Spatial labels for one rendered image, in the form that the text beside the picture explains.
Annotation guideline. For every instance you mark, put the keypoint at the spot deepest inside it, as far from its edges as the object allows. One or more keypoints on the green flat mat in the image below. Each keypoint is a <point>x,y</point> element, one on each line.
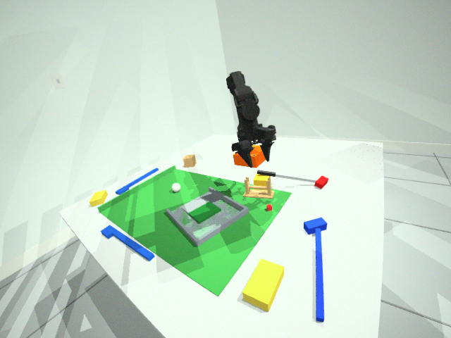
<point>214,263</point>

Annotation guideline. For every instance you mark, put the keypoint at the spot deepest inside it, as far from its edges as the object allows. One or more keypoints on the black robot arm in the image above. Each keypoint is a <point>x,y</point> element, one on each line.
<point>247,109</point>

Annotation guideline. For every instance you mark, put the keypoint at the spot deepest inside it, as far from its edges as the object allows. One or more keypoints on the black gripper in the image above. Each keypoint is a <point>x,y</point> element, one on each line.
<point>242,148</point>

